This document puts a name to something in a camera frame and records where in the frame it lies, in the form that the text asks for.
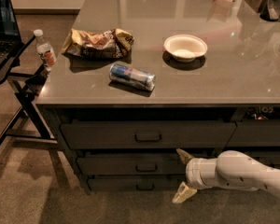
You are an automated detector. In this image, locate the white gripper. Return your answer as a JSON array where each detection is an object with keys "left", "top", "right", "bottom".
[{"left": 172, "top": 148, "right": 218, "bottom": 203}]

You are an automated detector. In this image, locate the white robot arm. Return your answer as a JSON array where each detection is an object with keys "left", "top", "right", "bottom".
[{"left": 173, "top": 148, "right": 280, "bottom": 203}]

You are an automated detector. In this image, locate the snack bag in drawer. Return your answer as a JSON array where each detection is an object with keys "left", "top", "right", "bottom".
[{"left": 246, "top": 106, "right": 280, "bottom": 120}]

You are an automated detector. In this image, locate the blue silver energy drink can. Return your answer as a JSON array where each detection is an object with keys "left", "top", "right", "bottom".
[{"left": 109, "top": 63, "right": 156, "bottom": 91}]

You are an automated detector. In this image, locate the white bowl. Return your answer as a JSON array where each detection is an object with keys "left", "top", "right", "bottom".
[{"left": 163, "top": 35, "right": 208, "bottom": 63}]

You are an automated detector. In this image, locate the crumpled chip bag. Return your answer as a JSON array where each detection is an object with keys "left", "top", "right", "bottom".
[{"left": 62, "top": 28, "right": 134, "bottom": 59}]

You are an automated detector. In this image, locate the black laptop stand table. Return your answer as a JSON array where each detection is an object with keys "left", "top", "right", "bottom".
[{"left": 0, "top": 31, "right": 54, "bottom": 146}]

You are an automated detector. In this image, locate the clear plastic water bottle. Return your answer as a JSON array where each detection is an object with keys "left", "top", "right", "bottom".
[{"left": 34, "top": 29, "right": 56, "bottom": 72}]

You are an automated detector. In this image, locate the black laptop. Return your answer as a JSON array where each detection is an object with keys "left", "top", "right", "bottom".
[{"left": 0, "top": 0, "right": 23, "bottom": 68}]

